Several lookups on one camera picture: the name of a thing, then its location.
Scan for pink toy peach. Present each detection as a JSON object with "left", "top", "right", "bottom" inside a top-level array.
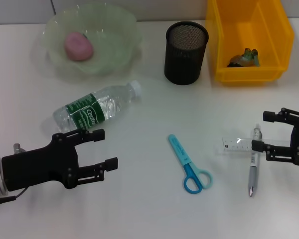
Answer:
[{"left": 64, "top": 31, "right": 94, "bottom": 61}]

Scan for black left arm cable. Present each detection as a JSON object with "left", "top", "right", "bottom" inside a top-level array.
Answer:
[{"left": 0, "top": 186, "right": 28, "bottom": 205}]

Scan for black mesh pen holder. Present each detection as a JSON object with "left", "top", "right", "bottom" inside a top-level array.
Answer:
[{"left": 163, "top": 21, "right": 209, "bottom": 86}]

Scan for clear green-label water bottle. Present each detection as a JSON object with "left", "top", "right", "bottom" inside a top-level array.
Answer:
[{"left": 52, "top": 80, "right": 143, "bottom": 134}]

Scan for clear plastic ruler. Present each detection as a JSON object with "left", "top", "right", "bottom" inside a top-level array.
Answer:
[{"left": 215, "top": 136, "right": 292, "bottom": 155}]

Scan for grey click pen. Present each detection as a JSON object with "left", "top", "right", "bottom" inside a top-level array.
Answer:
[{"left": 248, "top": 123, "right": 263, "bottom": 198}]

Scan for translucent green fruit plate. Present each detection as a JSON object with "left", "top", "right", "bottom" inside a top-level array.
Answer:
[{"left": 32, "top": 4, "right": 144, "bottom": 82}]

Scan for green plastic wrapper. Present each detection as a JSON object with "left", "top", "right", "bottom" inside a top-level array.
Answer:
[{"left": 226, "top": 48, "right": 261, "bottom": 68}]

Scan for blue capped scissors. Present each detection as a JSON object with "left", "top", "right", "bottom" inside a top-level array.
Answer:
[{"left": 167, "top": 133, "right": 213, "bottom": 194}]

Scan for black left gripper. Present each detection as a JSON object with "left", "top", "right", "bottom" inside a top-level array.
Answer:
[{"left": 1, "top": 128, "right": 119, "bottom": 192}]

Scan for yellow plastic bin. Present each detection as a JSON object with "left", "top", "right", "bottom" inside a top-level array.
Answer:
[{"left": 205, "top": 0, "right": 295, "bottom": 87}]

